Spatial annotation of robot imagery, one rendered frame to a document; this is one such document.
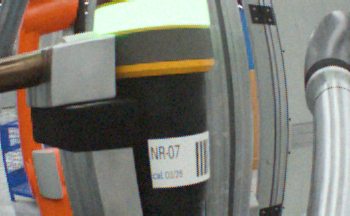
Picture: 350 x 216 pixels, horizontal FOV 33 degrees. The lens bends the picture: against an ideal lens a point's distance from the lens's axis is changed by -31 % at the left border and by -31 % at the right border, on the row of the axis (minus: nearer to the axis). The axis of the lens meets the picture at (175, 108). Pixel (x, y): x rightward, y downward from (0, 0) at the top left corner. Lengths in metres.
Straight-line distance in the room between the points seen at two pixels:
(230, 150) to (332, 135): 0.54
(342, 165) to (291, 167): 1.53
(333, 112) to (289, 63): 1.45
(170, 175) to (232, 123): 0.91
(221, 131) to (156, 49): 0.90
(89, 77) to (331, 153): 0.42
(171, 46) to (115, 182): 0.05
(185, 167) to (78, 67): 0.05
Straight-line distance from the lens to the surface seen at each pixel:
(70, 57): 0.24
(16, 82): 0.24
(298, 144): 2.16
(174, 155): 0.26
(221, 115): 1.15
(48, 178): 4.10
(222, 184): 1.17
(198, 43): 0.26
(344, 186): 0.62
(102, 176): 0.25
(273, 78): 2.11
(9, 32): 1.12
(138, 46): 0.26
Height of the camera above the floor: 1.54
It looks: 4 degrees down
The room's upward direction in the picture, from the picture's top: 4 degrees counter-clockwise
